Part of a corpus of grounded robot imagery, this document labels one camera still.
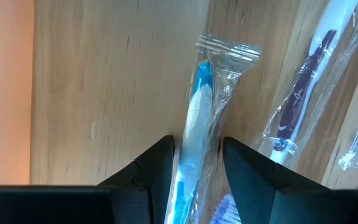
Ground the orange plastic bin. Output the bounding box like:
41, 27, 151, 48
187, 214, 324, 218
0, 0, 34, 186

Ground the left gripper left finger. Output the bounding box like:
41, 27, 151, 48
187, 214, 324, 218
0, 135, 175, 224

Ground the blue toothbrush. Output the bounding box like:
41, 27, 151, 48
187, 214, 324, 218
165, 33, 262, 224

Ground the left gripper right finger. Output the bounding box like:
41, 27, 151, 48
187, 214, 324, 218
222, 136, 358, 224

